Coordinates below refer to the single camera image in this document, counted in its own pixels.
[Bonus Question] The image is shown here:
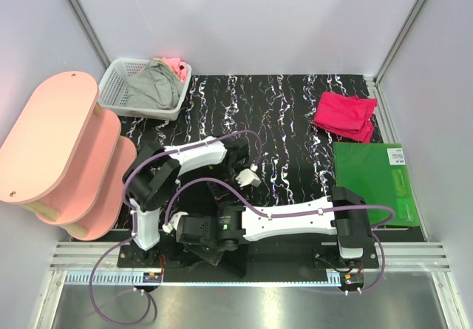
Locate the black daisy print t-shirt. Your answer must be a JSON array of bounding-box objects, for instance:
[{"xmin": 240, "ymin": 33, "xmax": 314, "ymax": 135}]
[{"xmin": 184, "ymin": 179, "xmax": 248, "ymax": 279}]

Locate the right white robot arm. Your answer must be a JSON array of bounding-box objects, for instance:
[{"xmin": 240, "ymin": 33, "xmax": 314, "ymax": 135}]
[{"xmin": 171, "ymin": 186, "xmax": 375, "ymax": 268}]

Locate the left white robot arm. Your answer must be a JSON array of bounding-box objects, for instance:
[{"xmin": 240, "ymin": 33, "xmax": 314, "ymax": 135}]
[{"xmin": 122, "ymin": 133, "xmax": 251, "ymax": 267}]

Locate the pink garment in basket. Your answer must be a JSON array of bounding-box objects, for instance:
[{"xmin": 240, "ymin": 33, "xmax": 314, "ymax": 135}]
[{"xmin": 162, "ymin": 57, "xmax": 188, "ymax": 83}]

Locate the grey t-shirt in basket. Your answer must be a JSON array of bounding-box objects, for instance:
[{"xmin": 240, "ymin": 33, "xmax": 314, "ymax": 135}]
[{"xmin": 127, "ymin": 59, "xmax": 184, "ymax": 110}]

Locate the folded red t-shirt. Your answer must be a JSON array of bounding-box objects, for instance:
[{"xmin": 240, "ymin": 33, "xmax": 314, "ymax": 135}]
[{"xmin": 314, "ymin": 92, "xmax": 378, "ymax": 143}]

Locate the green folding board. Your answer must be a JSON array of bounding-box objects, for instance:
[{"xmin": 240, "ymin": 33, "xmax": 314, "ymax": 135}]
[{"xmin": 334, "ymin": 142, "xmax": 420, "ymax": 228}]

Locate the white plastic laundry basket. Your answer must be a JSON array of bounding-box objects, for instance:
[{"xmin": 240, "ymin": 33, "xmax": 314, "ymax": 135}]
[{"xmin": 99, "ymin": 58, "xmax": 191, "ymax": 121}]

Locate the pink oval tiered stool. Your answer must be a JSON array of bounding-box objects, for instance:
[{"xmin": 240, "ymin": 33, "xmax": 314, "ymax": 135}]
[{"xmin": 1, "ymin": 71, "xmax": 137, "ymax": 241}]

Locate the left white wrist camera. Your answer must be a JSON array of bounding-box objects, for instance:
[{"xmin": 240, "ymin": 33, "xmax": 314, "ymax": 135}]
[{"xmin": 236, "ymin": 164, "xmax": 261, "ymax": 188}]

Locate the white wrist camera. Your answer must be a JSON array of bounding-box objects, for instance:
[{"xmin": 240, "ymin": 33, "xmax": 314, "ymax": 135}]
[
  {"xmin": 163, "ymin": 211, "xmax": 188, "ymax": 234},
  {"xmin": 236, "ymin": 164, "xmax": 261, "ymax": 188}
]

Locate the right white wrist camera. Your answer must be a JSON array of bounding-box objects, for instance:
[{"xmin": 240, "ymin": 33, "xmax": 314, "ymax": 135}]
[{"xmin": 163, "ymin": 211, "xmax": 188, "ymax": 234}]

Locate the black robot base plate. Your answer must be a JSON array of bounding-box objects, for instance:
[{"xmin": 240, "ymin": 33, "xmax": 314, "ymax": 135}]
[{"xmin": 118, "ymin": 231, "xmax": 380, "ymax": 283}]

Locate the aluminium front rail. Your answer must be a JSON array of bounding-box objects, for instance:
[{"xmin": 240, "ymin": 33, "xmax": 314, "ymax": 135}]
[{"xmin": 50, "ymin": 242, "xmax": 449, "ymax": 288}]

